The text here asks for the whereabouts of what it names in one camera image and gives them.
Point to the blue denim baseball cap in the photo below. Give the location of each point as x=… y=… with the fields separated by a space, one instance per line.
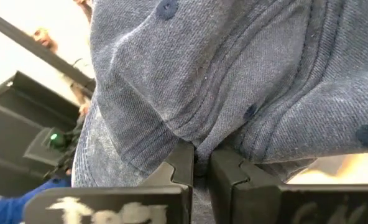
x=233 y=62

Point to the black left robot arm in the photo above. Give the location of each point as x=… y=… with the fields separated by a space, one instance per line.
x=13 y=130

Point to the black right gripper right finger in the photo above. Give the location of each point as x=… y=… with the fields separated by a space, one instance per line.
x=264 y=202

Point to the black frame beam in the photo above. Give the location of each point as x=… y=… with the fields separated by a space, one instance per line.
x=34 y=48

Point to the person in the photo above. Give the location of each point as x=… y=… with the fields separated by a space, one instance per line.
x=45 y=39

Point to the blue cloth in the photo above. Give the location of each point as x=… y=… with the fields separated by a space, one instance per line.
x=7 y=208

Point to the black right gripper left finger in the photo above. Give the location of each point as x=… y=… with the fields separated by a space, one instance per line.
x=109 y=205

